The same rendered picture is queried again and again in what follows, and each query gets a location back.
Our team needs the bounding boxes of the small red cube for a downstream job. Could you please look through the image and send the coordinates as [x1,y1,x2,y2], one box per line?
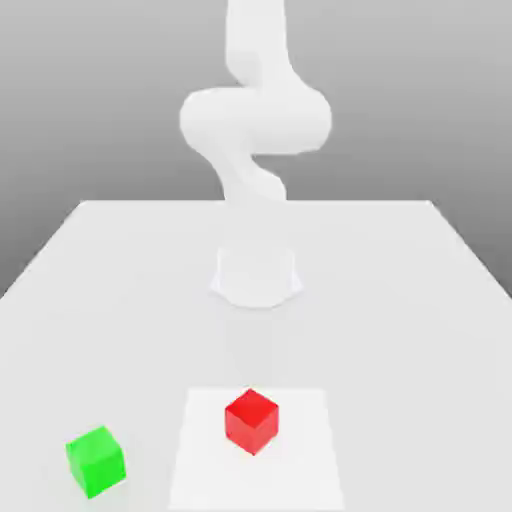
[224,387,280,457]

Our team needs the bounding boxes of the small green cube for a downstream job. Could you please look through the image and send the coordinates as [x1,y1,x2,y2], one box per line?
[64,424,128,500]

